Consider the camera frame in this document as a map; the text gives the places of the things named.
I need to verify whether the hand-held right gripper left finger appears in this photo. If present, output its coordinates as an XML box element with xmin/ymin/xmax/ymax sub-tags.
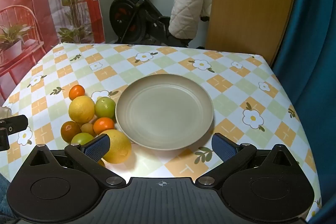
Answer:
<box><xmin>28</xmin><ymin>133</ymin><xmax>126</xmax><ymax>188</ymax></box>

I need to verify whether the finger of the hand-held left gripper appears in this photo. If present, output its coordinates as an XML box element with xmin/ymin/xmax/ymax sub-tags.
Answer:
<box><xmin>0</xmin><ymin>114</ymin><xmax>29</xmax><ymax>151</ymax></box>

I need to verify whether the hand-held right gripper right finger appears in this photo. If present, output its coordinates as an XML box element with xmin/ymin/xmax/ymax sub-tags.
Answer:
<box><xmin>194</xmin><ymin>133</ymin><xmax>299</xmax><ymax>188</ymax></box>

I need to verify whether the green round fruit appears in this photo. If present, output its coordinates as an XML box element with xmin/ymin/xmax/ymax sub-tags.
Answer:
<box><xmin>71</xmin><ymin>132</ymin><xmax>96</xmax><ymax>146</ymax></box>
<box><xmin>94</xmin><ymin>97</ymin><xmax>116</xmax><ymax>119</ymax></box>

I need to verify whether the large yellow citrus fruit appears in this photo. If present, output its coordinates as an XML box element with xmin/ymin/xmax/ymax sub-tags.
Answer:
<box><xmin>68</xmin><ymin>96</ymin><xmax>95</xmax><ymax>123</ymax></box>
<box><xmin>102</xmin><ymin>130</ymin><xmax>132</xmax><ymax>164</ymax></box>

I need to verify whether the small orange tangerine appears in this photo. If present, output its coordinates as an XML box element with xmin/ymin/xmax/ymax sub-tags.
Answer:
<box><xmin>69</xmin><ymin>84</ymin><xmax>86</xmax><ymax>100</ymax></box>
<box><xmin>93</xmin><ymin>117</ymin><xmax>115</xmax><ymax>135</ymax></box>

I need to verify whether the dark reddish orange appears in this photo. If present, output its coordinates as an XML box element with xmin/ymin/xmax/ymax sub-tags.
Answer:
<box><xmin>60</xmin><ymin>121</ymin><xmax>82</xmax><ymax>143</ymax></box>

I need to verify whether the beige round plate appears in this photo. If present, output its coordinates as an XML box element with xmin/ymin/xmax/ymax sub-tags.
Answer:
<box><xmin>116</xmin><ymin>74</ymin><xmax>214</xmax><ymax>151</ymax></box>

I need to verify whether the clear plastic wrapper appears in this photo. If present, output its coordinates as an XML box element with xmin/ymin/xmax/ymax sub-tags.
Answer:
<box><xmin>0</xmin><ymin>106</ymin><xmax>13</xmax><ymax>119</ymax></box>

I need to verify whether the small tan round fruit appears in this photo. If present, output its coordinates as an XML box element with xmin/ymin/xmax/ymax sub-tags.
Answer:
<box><xmin>80</xmin><ymin>122</ymin><xmax>96</xmax><ymax>136</ymax></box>

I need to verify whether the teal textured cloth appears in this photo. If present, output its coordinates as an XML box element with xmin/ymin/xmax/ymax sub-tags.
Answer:
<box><xmin>0</xmin><ymin>174</ymin><xmax>16</xmax><ymax>224</ymax></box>

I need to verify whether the red printed backdrop cloth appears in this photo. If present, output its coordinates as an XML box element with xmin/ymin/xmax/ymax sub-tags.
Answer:
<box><xmin>0</xmin><ymin>0</ymin><xmax>106</xmax><ymax>101</ymax></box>

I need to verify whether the teal curtain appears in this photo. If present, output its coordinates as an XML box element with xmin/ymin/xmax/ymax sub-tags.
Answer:
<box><xmin>272</xmin><ymin>0</ymin><xmax>336</xmax><ymax>224</ymax></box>

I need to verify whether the wooden board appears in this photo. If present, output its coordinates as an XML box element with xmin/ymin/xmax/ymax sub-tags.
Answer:
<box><xmin>205</xmin><ymin>0</ymin><xmax>301</xmax><ymax>64</ymax></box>

